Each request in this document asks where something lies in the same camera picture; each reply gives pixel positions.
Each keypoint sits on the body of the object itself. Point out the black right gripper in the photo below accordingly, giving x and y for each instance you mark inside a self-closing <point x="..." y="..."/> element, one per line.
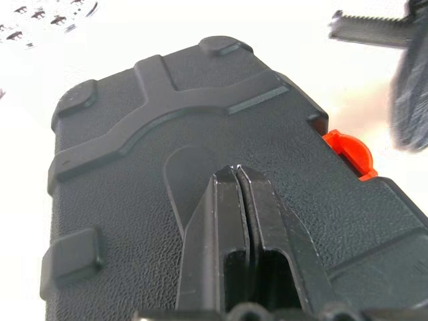
<point x="414" y="100"/>

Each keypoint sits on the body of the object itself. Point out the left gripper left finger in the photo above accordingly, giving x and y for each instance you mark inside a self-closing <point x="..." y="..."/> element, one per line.
<point x="207" y="240"/>

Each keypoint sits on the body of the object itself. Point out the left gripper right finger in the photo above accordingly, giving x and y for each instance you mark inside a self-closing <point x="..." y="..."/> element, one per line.
<point x="277" y="234"/>

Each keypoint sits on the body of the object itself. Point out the black plastic tool case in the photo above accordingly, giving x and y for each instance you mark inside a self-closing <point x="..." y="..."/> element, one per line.
<point x="133" y="184"/>

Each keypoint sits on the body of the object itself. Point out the orange case latch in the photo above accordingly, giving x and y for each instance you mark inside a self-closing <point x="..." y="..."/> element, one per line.
<point x="351" y="150"/>

